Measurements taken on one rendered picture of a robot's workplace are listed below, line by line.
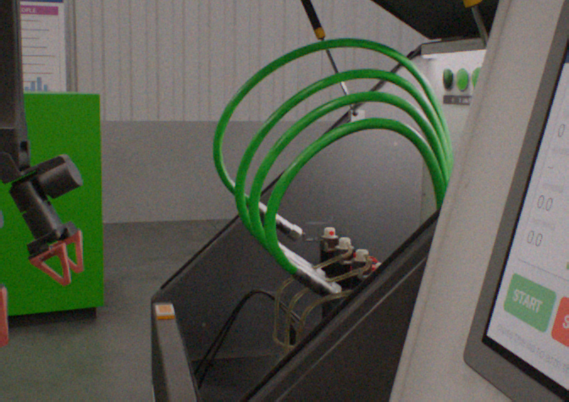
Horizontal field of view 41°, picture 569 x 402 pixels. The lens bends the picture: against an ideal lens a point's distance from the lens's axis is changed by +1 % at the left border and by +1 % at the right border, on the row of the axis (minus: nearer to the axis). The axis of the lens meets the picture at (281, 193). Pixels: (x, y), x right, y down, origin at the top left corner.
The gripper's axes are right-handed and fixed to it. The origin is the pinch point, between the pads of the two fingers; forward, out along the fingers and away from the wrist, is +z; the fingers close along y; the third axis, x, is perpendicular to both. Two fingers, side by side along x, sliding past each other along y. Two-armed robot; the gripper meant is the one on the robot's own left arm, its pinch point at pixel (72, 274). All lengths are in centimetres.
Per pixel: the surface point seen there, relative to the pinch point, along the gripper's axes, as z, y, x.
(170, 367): 14.9, -36.2, -18.9
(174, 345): 14.6, -26.7, -18.4
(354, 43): -15, -27, -64
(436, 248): 8, -63, -59
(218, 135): -12, -32, -40
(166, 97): -51, 613, 49
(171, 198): 40, 613, 90
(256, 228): 0, -47, -41
